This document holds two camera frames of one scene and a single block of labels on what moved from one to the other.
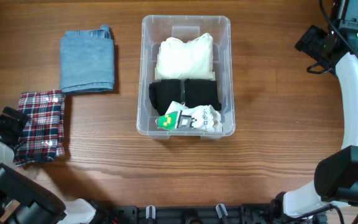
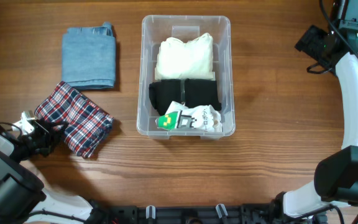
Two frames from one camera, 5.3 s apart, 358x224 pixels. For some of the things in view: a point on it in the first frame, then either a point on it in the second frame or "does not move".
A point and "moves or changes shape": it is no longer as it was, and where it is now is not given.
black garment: x=190 y=92 does not move
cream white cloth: x=177 y=60 does not move
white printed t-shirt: x=205 y=118 does not move
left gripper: x=7 y=119 to x=52 y=132
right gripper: x=308 y=42 does not move
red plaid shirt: x=44 y=137 moves or changes shape
